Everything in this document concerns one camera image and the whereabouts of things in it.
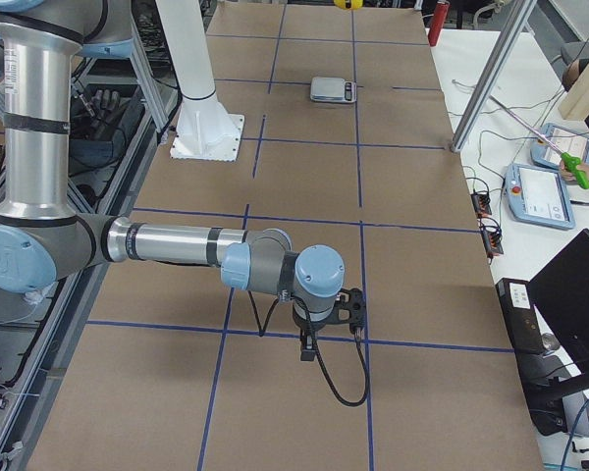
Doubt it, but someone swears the silver digital kitchen scale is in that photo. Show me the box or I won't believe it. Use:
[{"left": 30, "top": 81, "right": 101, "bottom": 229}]
[{"left": 310, "top": 77, "right": 357, "bottom": 104}]

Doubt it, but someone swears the yellow mango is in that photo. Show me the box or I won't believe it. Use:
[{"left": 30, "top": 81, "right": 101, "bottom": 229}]
[{"left": 333, "top": 0, "right": 364, "bottom": 11}]

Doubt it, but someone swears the black monitor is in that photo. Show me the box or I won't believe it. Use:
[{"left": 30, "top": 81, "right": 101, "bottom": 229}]
[{"left": 529, "top": 229, "right": 589, "bottom": 374}]

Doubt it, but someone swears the far blue teach pendant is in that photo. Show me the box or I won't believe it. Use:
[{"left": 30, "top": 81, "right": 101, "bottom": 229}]
[{"left": 530, "top": 123, "right": 589, "bottom": 169}]

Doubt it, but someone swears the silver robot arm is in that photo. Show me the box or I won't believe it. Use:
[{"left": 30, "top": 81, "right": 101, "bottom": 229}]
[{"left": 0, "top": 1, "right": 345, "bottom": 361}]

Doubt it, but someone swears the aluminium frame post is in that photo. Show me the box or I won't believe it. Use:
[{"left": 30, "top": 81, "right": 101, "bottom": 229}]
[{"left": 451, "top": 0, "right": 537, "bottom": 153}]

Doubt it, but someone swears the green handled reacher grabber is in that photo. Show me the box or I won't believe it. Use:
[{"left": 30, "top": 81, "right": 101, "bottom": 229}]
[{"left": 489, "top": 95, "right": 589, "bottom": 189}]

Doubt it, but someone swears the white camera pillar with base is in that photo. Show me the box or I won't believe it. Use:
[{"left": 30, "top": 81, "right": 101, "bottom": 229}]
[{"left": 156, "top": 0, "right": 244, "bottom": 162}]

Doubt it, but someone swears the red cylinder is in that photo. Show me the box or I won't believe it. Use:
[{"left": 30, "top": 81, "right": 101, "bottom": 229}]
[{"left": 428, "top": 0, "right": 450, "bottom": 47}]

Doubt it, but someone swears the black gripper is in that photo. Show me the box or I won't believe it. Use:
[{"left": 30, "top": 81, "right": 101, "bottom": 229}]
[{"left": 293, "top": 299, "right": 342, "bottom": 362}]

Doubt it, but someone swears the black box with label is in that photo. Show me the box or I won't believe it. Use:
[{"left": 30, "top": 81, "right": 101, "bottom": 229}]
[{"left": 495, "top": 278, "right": 548, "bottom": 356}]

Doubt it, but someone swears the blue teach pendant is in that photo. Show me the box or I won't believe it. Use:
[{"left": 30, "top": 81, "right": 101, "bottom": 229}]
[
  {"left": 505, "top": 163, "right": 575, "bottom": 230},
  {"left": 530, "top": 123, "right": 589, "bottom": 169}
]

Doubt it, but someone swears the brown paper table cover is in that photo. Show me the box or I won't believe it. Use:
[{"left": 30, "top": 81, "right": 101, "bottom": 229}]
[{"left": 28, "top": 3, "right": 542, "bottom": 470}]

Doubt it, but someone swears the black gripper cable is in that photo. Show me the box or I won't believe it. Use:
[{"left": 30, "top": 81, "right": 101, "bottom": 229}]
[{"left": 247, "top": 288, "right": 370, "bottom": 407}]

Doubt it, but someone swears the near blue teach pendant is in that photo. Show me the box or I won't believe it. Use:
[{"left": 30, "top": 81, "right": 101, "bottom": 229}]
[{"left": 505, "top": 163, "right": 575, "bottom": 230}]

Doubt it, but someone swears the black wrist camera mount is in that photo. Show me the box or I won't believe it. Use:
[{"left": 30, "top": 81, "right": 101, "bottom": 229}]
[{"left": 335, "top": 288, "right": 367, "bottom": 340}]

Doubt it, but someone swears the upper orange black connector module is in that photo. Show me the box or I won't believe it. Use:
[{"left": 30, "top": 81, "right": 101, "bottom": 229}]
[{"left": 469, "top": 177, "right": 492, "bottom": 217}]

